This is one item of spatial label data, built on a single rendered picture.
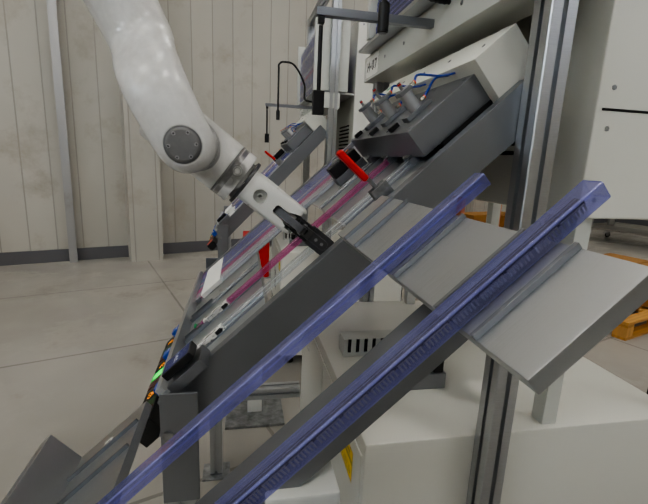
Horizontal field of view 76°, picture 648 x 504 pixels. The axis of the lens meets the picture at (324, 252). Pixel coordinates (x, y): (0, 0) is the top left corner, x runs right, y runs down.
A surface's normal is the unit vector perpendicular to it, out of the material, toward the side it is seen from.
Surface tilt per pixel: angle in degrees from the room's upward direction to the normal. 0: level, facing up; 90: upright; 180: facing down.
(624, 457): 90
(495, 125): 90
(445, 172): 90
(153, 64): 61
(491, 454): 90
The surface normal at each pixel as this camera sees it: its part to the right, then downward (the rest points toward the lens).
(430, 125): 0.19, 0.21
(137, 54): -0.18, -0.36
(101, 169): 0.51, 0.21
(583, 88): -0.98, 0.00
